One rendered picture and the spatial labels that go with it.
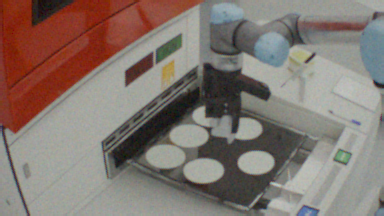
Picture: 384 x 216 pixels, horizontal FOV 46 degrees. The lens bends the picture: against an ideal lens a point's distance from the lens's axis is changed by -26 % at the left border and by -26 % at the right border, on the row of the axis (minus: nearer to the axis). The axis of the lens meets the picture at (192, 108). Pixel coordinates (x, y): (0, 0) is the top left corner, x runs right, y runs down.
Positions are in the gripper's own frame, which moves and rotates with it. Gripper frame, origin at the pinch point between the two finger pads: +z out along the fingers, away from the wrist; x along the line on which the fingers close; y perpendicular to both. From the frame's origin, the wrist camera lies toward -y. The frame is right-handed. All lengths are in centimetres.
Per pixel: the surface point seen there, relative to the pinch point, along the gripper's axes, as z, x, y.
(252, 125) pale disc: 9.3, -17.1, -9.0
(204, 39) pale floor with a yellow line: 100, -242, -27
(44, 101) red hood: -25, 18, 44
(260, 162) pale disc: 9.2, -0.3, -8.3
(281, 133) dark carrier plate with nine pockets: 9.4, -12.1, -17.0
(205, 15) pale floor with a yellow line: 100, -285, -34
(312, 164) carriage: 11.2, 1.9, -24.6
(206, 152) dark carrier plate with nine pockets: 9.4, -7.1, 5.0
